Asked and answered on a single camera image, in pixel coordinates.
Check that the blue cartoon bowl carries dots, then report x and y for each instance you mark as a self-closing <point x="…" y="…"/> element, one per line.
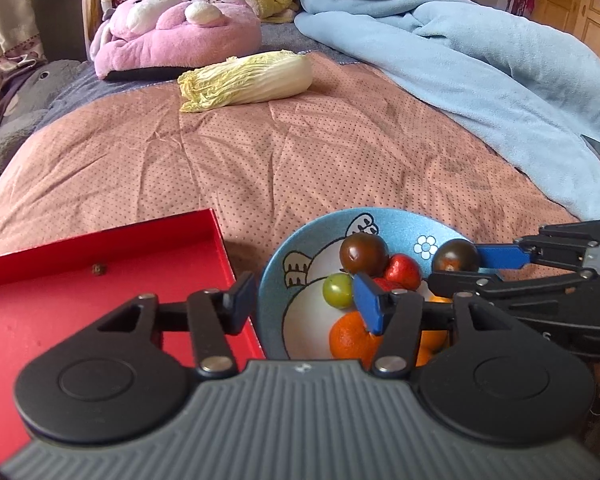
<point x="310" y="240"/>

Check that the wooden frame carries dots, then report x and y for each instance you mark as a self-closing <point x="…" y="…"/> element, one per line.
<point x="92" y="0"/>

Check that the orange mandarin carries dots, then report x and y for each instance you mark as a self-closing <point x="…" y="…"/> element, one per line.
<point x="430" y="344"/>

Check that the green tomato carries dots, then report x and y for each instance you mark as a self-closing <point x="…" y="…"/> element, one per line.
<point x="337" y="290"/>

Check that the grey plush toy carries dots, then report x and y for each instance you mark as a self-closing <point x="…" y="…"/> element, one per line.
<point x="25" y="110"/>

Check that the grey bed sheet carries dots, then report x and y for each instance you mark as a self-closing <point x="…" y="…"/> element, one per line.
<point x="80" y="85"/>

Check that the light blue blanket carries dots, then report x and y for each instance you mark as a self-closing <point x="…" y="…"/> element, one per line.
<point x="455" y="60"/>

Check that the small orange tomato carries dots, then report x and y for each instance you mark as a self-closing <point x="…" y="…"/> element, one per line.
<point x="350" y="340"/>

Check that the small brown stem piece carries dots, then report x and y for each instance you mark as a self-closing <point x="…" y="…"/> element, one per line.
<point x="98" y="269"/>

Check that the dark purple tomato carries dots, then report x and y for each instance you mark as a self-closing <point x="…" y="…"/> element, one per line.
<point x="455" y="256"/>
<point x="364" y="254"/>

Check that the wooden door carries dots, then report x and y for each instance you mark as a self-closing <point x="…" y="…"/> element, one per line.
<point x="580" y="15"/>

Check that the floral curtain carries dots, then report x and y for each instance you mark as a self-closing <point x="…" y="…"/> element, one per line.
<point x="5" y="25"/>

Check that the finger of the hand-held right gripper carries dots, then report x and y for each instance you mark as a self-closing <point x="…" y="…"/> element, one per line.
<point x="500" y="256"/>
<point x="505" y="284"/>

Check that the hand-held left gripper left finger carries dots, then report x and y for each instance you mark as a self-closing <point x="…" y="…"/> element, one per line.
<point x="240" y="300"/>

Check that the napa cabbage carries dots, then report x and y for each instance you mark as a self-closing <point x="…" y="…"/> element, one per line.
<point x="250" y="80"/>

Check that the pink plush toy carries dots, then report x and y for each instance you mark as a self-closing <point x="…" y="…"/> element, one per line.
<point x="190" y="35"/>

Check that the red tray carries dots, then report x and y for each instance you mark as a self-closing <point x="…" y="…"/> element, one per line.
<point x="80" y="300"/>

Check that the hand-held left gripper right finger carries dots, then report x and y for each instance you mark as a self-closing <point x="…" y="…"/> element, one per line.
<point x="370" y="305"/>

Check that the pink dotted bedspread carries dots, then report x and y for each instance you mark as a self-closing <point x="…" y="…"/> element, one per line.
<point x="230" y="170"/>

